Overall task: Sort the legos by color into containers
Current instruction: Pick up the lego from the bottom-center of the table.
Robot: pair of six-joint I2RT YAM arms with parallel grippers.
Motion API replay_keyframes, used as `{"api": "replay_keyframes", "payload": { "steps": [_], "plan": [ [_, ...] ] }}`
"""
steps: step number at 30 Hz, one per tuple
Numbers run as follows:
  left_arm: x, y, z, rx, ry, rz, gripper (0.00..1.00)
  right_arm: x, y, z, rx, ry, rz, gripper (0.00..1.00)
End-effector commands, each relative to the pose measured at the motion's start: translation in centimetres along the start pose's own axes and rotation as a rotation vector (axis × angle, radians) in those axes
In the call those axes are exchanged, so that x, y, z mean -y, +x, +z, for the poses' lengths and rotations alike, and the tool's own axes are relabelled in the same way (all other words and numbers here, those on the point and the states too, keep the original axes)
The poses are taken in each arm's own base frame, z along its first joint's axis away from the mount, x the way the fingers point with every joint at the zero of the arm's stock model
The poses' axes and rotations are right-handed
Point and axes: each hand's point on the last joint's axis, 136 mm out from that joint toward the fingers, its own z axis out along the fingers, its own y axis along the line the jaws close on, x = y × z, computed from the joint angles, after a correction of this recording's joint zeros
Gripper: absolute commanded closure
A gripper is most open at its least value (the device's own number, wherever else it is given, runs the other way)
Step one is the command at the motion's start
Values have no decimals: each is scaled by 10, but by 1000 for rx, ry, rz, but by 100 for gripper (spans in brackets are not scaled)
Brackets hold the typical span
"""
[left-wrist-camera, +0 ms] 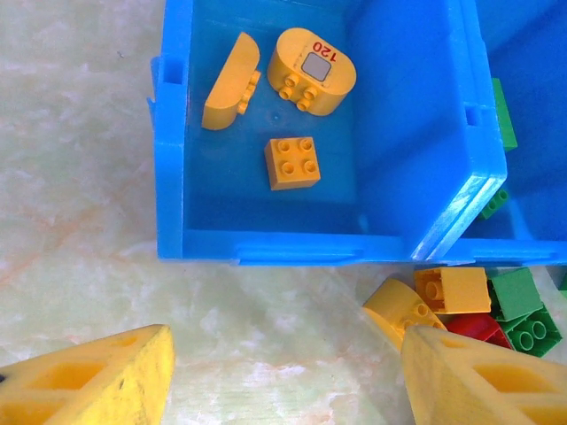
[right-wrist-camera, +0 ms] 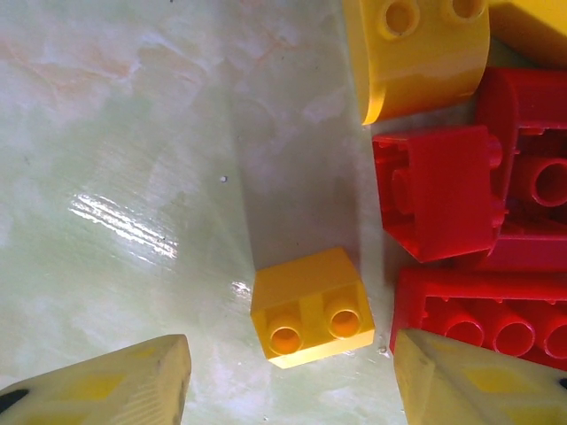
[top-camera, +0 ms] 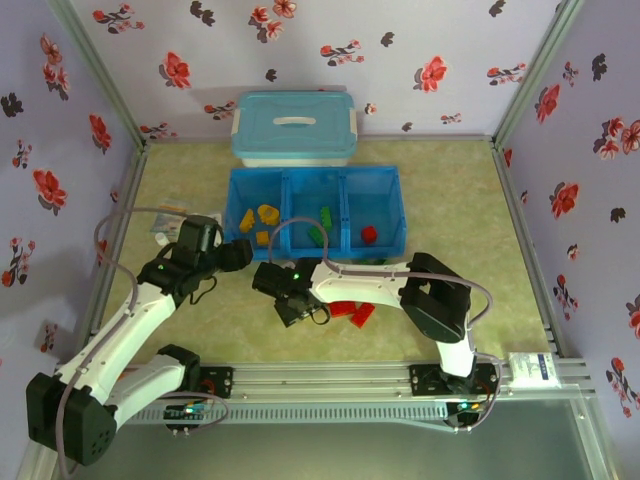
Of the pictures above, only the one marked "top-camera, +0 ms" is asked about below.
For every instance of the yellow round-toothed lego piece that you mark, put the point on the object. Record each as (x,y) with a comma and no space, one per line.
(268,214)

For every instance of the right controller circuit board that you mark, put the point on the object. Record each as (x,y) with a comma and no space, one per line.
(467,406)

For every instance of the small yellow lego brick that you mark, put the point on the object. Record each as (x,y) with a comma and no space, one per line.
(262,238)

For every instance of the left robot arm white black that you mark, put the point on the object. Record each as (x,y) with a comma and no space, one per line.
(125,330)

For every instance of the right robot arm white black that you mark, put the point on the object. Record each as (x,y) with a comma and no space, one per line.
(435,305)

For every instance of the aluminium frame corner post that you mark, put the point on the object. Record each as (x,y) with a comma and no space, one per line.
(537,70)
(97,70)

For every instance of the controller circuit board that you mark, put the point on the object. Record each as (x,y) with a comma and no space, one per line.
(187,411)
(467,406)

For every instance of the blue lidded storage box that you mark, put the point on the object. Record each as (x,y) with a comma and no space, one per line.
(295,140)

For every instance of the aluminium side rail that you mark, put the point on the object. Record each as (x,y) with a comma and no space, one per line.
(120,225)
(530,250)

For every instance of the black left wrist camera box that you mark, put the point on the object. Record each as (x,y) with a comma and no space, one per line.
(200,235)

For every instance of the white paper packet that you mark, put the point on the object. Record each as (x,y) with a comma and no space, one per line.
(532,370)

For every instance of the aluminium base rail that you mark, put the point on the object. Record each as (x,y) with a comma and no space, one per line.
(320,382)

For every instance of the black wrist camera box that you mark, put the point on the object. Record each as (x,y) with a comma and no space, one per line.
(200,235)
(295,310)

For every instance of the left controller circuit board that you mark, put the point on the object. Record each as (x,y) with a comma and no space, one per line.
(187,411)

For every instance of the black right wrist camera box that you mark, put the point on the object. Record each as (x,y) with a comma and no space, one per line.
(295,310)

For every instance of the clear plastic bag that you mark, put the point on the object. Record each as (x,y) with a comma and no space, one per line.
(170,215)

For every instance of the small white bottle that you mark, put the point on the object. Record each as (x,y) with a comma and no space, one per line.
(163,239)

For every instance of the red round lego piece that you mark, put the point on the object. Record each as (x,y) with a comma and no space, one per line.
(369,235)

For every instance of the long green lego brick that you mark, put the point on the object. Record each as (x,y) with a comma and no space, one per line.
(326,218)

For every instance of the blue three-compartment sorting bin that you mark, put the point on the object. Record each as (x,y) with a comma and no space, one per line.
(370,200)

